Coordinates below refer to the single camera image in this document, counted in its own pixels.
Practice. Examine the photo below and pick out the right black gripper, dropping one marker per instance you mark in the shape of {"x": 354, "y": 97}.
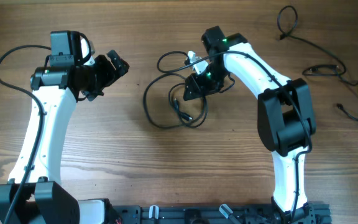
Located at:
{"x": 199, "y": 86}

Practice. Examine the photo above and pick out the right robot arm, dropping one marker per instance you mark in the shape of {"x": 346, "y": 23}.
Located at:
{"x": 285, "y": 116}

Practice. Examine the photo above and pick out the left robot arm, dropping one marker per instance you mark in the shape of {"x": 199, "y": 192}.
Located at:
{"x": 71, "y": 73}

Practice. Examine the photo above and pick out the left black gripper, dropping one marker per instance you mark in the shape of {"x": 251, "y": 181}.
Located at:
{"x": 109, "y": 73}

